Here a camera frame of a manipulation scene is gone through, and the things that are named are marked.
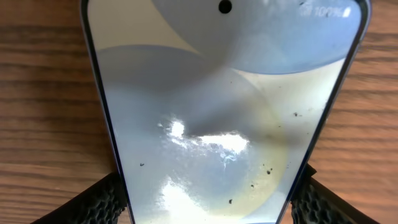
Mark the blue Galaxy smartphone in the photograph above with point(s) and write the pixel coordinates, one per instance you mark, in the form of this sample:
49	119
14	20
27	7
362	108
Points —
213	107

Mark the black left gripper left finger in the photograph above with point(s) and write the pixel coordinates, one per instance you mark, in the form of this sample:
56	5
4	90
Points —
102	203

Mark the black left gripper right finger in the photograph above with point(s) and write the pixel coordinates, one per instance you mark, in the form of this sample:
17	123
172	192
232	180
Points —
313	203

